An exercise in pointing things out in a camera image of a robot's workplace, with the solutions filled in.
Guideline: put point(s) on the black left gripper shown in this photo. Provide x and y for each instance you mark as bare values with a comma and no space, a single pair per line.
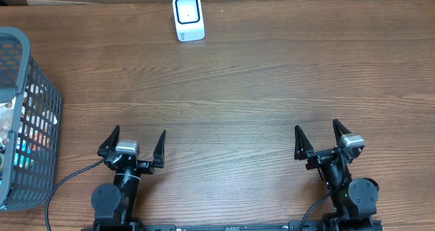
147,168

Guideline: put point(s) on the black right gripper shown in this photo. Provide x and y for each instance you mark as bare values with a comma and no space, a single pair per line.
304,151

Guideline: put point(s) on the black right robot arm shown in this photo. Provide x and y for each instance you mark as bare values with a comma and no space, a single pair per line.
354,200

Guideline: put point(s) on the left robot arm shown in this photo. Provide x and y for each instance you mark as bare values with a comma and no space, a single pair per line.
114,202

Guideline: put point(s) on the white barcode scanner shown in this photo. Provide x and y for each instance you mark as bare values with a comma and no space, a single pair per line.
188,19

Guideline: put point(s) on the grey plastic mesh basket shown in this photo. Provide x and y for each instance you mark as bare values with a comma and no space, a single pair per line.
31,114

